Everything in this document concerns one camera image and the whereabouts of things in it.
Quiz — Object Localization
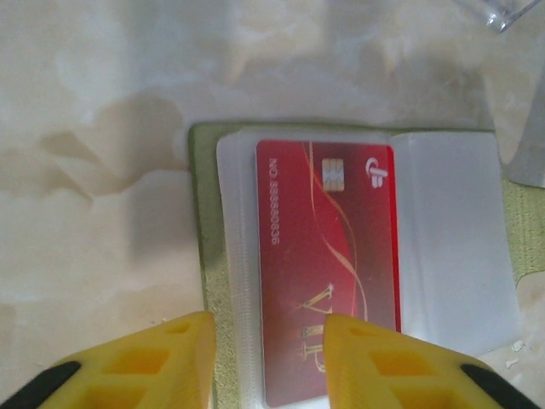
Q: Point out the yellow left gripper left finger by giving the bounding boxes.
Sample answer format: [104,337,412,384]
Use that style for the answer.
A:
[0,310,216,409]

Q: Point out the green card holder clear sleeves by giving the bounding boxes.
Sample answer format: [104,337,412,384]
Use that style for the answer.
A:
[186,121,545,409]

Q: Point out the clear acrylic card stand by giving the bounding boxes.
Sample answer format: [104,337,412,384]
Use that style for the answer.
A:
[453,0,545,188]

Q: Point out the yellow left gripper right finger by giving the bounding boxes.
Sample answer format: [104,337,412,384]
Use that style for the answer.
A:
[323,313,545,409]

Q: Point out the red VIP card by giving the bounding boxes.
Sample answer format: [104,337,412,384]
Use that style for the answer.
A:
[254,138,404,409]

